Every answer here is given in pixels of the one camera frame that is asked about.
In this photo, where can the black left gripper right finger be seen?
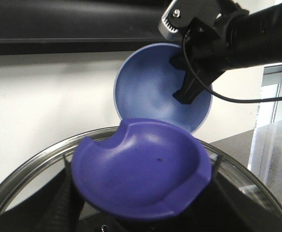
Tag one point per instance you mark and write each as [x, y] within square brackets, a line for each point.
[222, 207]

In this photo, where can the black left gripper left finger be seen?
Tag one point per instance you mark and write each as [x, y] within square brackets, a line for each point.
[56, 207]

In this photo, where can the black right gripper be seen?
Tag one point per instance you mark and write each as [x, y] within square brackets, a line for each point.
[208, 30]

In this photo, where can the light blue ribbed bowl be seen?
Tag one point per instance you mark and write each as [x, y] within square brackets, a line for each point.
[145, 85]

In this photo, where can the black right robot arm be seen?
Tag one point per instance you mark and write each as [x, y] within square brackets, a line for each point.
[259, 37]

